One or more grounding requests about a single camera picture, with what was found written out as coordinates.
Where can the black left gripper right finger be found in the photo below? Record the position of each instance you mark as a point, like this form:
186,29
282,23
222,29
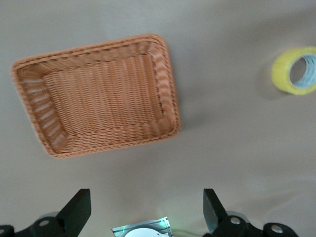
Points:
213,214

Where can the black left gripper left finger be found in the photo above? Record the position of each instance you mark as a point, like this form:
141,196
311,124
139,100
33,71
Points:
74,212

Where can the yellow clear tape roll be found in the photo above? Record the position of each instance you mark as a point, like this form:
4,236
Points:
281,74

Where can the brown wicker basket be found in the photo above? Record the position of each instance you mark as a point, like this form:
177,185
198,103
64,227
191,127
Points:
98,98

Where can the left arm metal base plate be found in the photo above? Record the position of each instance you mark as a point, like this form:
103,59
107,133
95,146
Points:
163,223

